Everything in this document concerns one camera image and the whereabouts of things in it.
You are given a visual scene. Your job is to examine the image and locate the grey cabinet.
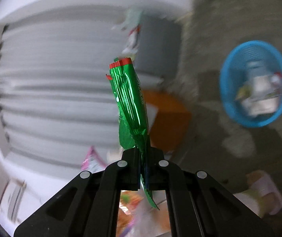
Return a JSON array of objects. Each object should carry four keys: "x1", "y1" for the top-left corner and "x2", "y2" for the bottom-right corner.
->
[{"x1": 133, "y1": 14, "x2": 182, "y2": 79}]

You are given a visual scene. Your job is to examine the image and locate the white strawberry yogurt bottle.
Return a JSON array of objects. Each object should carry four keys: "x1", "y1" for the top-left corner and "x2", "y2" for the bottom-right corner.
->
[{"x1": 236, "y1": 60, "x2": 282, "y2": 117}]

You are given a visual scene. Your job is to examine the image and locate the grey curtain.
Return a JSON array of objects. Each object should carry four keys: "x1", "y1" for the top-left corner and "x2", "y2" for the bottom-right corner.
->
[{"x1": 0, "y1": 7, "x2": 127, "y2": 166}]

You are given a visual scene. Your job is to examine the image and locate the purple slipper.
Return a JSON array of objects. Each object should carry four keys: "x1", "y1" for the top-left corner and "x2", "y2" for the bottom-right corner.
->
[{"x1": 246, "y1": 170, "x2": 282, "y2": 215}]

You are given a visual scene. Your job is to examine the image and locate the wall air conditioner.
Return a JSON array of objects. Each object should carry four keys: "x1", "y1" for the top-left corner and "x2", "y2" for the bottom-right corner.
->
[{"x1": 0, "y1": 179, "x2": 26, "y2": 223}]

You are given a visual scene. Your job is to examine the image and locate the blue plastic waste basket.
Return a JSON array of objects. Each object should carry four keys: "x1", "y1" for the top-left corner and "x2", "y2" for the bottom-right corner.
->
[{"x1": 219, "y1": 40, "x2": 282, "y2": 128}]

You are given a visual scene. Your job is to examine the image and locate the mint green calendar box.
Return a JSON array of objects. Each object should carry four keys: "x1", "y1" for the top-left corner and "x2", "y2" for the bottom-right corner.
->
[{"x1": 123, "y1": 8, "x2": 143, "y2": 29}]

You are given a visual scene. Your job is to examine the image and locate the green snack bag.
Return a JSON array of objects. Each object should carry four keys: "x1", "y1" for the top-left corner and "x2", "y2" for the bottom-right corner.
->
[{"x1": 107, "y1": 57, "x2": 158, "y2": 209}]

